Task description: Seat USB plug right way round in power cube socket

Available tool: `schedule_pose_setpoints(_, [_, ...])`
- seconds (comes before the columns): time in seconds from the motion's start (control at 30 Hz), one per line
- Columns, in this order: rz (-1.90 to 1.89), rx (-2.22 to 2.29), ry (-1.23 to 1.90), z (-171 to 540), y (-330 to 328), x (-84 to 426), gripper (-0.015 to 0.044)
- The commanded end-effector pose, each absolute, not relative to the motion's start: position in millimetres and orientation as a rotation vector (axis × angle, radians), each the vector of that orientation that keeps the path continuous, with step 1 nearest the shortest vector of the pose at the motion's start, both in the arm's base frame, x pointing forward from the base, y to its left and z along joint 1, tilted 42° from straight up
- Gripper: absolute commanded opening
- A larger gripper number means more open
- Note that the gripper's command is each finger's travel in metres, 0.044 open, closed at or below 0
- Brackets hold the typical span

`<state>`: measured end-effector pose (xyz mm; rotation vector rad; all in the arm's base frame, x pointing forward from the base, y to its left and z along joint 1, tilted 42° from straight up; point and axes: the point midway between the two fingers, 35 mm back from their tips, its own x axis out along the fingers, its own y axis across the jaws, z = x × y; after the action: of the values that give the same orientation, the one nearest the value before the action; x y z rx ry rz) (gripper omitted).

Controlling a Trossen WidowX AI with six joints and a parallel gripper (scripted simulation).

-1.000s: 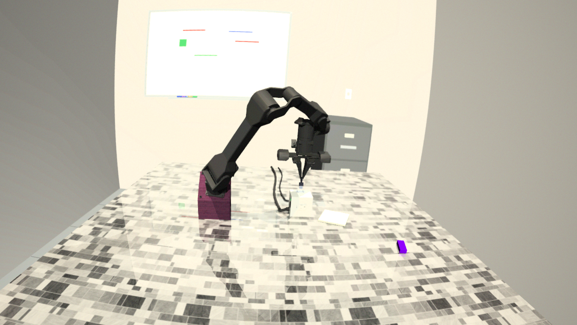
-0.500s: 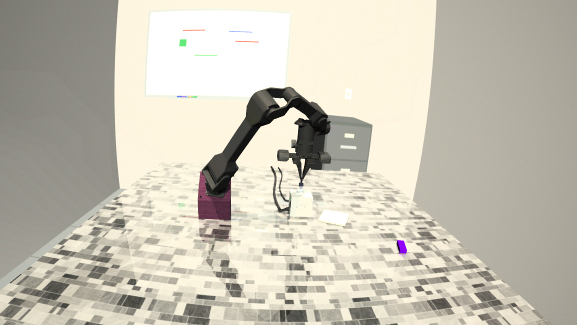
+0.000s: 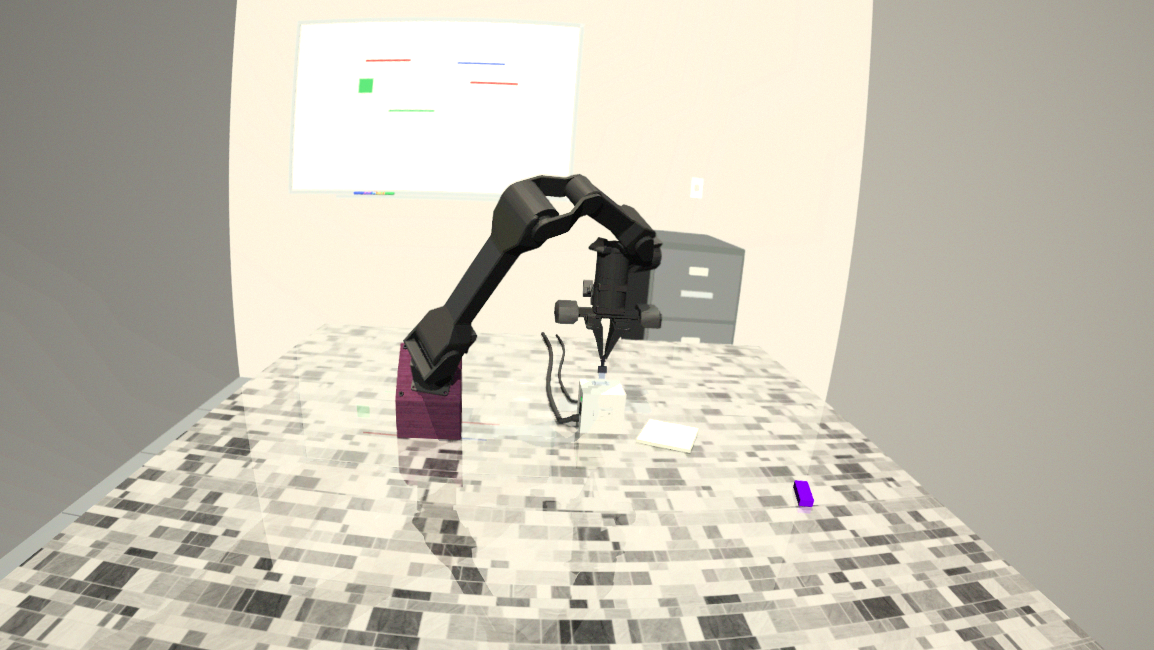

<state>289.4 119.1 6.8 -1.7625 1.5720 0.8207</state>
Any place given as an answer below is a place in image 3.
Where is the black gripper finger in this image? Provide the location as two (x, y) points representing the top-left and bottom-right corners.
(584, 317), (604, 359)
(604, 319), (630, 360)

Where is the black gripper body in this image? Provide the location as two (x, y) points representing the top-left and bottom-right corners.
(554, 275), (662, 329)

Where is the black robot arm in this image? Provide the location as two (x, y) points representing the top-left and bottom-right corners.
(403, 174), (662, 396)

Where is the purple rectangular block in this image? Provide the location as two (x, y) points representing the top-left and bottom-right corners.
(793, 480), (814, 507)

